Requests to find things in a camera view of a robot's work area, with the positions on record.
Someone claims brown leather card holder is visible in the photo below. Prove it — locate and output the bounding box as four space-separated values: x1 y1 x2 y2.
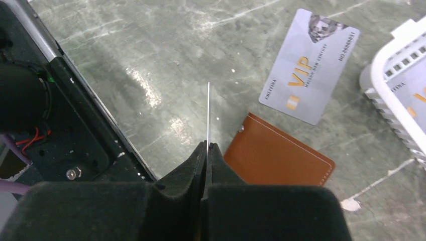
224 113 336 186

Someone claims white plastic basket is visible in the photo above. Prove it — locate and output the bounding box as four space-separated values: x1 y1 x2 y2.
359 18 425 167

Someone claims silver vip card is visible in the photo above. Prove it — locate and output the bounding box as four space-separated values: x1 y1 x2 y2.
206 82 211 159
387 60 425 132

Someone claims silver VIP card in basket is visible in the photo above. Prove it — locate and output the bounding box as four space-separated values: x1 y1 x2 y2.
387 60 425 132

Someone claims clear plastic card sleeve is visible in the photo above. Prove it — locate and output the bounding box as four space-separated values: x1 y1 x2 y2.
258 9 360 125

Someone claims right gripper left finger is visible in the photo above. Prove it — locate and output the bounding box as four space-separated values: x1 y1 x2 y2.
1 142 207 240

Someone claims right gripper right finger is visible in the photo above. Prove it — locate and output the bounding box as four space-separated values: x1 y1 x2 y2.
201 143 352 240

